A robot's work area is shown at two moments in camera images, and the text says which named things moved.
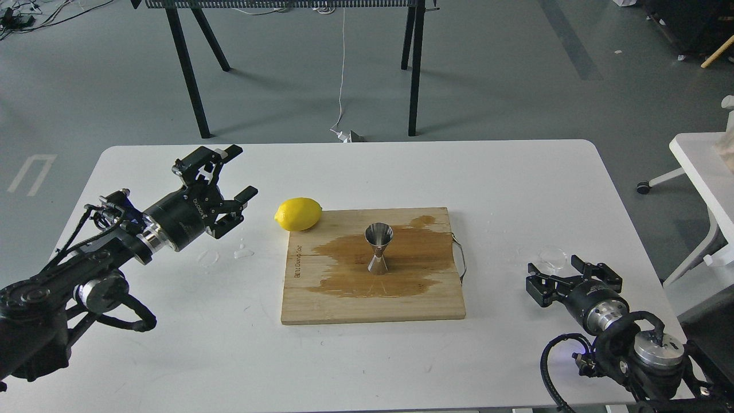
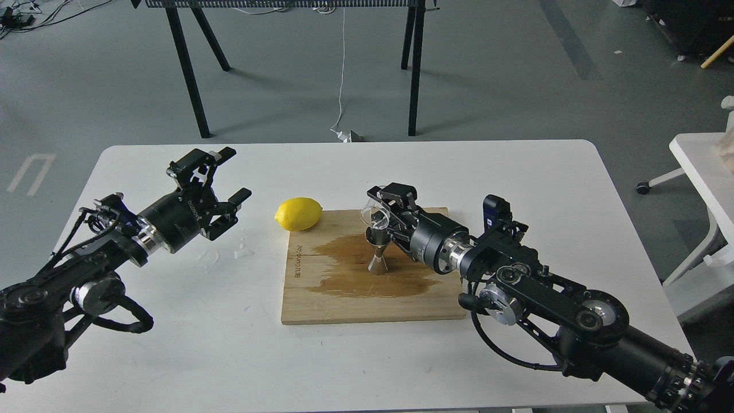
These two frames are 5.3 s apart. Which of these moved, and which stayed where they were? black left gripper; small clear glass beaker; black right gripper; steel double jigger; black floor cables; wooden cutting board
Moved: small clear glass beaker; black right gripper
Stayed: black left gripper; wooden cutting board; steel double jigger; black floor cables
